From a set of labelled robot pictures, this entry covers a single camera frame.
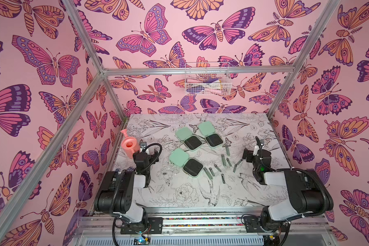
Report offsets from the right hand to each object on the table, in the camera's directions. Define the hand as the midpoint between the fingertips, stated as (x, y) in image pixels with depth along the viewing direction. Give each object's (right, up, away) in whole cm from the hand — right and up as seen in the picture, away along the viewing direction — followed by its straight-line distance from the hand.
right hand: (255, 148), depth 93 cm
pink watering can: (-76, +3, -2) cm, 76 cm away
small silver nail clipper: (-27, -14, -1) cm, 30 cm away
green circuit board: (-63, -41, -22) cm, 78 cm away
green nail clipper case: (-39, -11, -1) cm, 41 cm away
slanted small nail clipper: (-23, -11, +1) cm, 26 cm away
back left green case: (-39, +3, +12) cm, 41 cm away
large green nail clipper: (-29, -14, -3) cm, 33 cm away
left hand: (-66, 0, +1) cm, 66 cm away
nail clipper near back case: (-15, -1, +7) cm, 17 cm away
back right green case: (-27, +12, +20) cm, 35 cm away
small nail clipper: (-12, -12, 0) cm, 17 cm away
